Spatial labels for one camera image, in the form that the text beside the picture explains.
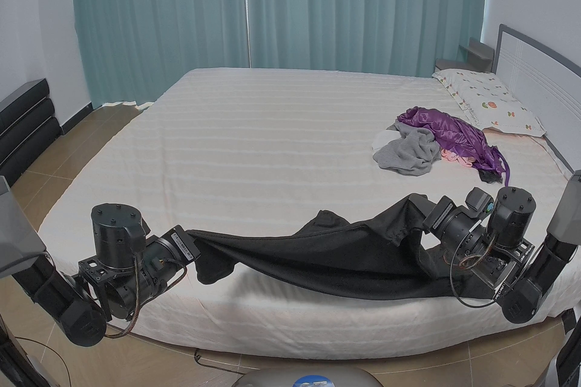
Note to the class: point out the grey garment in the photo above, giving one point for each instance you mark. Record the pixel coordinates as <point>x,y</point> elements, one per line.
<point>408,154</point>

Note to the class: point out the grey bedside table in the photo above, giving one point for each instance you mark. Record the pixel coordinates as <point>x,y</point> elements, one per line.
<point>472,56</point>

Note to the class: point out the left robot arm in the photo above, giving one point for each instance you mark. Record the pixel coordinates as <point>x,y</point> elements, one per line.
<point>68,299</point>

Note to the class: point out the black T-shirt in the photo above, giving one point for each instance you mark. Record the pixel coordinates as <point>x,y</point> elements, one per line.
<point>340,258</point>

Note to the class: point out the purple satin garment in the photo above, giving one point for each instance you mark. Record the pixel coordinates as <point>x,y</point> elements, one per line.
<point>458,131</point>

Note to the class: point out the bed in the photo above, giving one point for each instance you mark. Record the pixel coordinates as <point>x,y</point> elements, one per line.
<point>272,126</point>

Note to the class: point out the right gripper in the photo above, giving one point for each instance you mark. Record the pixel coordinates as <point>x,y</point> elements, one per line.
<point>458,235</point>

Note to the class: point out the white garment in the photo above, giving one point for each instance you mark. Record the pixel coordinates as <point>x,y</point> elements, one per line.
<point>381,142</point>

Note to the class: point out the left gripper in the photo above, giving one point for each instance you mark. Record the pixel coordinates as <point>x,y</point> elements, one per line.
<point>168,262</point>

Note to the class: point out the white printed pillow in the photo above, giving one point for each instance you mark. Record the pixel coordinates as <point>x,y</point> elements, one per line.
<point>490,99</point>

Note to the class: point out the black lace garment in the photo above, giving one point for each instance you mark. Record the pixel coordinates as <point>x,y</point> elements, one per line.
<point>490,176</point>

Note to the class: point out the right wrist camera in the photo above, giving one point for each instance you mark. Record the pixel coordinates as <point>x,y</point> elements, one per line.
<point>479,201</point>

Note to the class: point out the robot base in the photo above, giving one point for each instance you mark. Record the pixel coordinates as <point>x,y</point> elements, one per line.
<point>304,378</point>

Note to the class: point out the pink garment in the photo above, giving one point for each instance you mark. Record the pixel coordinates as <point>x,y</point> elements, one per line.
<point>454,157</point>

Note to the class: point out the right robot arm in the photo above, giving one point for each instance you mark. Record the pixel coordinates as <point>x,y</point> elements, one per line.
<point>513,213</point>

